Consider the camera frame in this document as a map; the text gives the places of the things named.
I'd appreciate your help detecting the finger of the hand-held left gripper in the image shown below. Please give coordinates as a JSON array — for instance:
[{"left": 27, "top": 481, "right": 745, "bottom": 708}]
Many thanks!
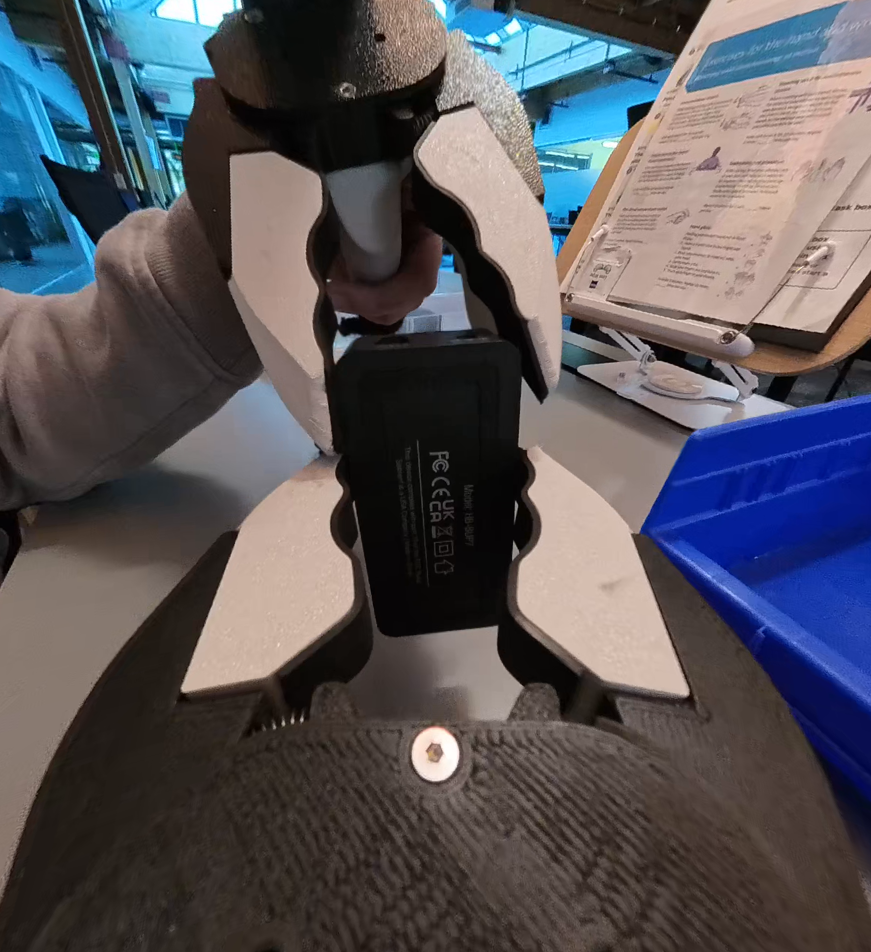
[
  {"left": 227, "top": 143, "right": 341, "bottom": 456},
  {"left": 411, "top": 106, "right": 563, "bottom": 404}
]

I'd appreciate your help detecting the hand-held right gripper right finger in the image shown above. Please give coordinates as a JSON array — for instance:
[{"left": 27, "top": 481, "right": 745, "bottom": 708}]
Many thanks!
[{"left": 496, "top": 446, "right": 691, "bottom": 700}]

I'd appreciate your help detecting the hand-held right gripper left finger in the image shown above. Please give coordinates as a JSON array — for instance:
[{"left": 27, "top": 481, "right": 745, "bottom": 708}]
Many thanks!
[{"left": 181, "top": 455, "right": 375, "bottom": 700}]

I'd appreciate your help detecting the black rectangular adapter box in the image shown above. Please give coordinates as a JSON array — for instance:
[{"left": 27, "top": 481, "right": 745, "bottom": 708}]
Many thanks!
[{"left": 329, "top": 329, "right": 523, "bottom": 638}]

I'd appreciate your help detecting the person's left forearm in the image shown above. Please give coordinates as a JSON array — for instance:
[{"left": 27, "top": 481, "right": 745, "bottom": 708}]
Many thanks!
[{"left": 0, "top": 195, "right": 265, "bottom": 519}]

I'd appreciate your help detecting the pale desk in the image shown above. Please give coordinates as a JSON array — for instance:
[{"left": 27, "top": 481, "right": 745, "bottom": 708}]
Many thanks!
[{"left": 0, "top": 327, "right": 871, "bottom": 952}]

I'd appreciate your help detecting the person's left hand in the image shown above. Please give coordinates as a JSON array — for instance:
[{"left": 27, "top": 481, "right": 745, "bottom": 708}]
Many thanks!
[{"left": 326, "top": 223, "right": 445, "bottom": 332}]

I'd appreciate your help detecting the dark background panel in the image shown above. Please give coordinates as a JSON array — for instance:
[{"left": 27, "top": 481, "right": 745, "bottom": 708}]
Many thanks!
[{"left": 40, "top": 155, "right": 142, "bottom": 242}]

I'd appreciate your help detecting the white stand base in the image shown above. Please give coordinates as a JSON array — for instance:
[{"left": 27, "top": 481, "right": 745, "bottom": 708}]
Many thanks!
[{"left": 577, "top": 327, "right": 792, "bottom": 432}]

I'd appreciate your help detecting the blue plastic bin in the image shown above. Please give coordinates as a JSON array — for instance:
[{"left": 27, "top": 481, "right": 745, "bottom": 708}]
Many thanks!
[{"left": 641, "top": 387, "right": 871, "bottom": 837}]

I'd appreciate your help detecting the printed instruction sheet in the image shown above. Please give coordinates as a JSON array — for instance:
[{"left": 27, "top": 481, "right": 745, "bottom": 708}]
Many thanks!
[{"left": 605, "top": 0, "right": 871, "bottom": 336}]

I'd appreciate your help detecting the wooden document stand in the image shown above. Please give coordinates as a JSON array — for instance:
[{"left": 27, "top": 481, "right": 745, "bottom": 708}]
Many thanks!
[{"left": 556, "top": 0, "right": 871, "bottom": 378}]

